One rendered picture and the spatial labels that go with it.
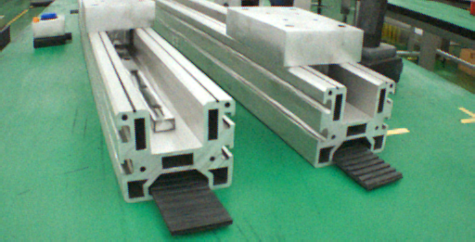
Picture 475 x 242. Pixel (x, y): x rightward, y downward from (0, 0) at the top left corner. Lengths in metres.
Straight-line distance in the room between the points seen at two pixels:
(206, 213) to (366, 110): 0.22
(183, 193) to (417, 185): 0.23
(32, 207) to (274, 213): 0.21
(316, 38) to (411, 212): 0.21
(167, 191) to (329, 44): 0.24
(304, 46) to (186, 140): 0.17
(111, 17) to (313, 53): 0.31
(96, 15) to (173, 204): 0.36
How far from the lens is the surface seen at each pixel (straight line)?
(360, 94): 0.46
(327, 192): 0.39
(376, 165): 0.44
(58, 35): 0.96
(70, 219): 0.35
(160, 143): 0.36
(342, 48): 0.48
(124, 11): 0.63
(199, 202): 0.35
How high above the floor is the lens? 0.99
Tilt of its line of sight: 22 degrees down
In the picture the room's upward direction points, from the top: 3 degrees clockwise
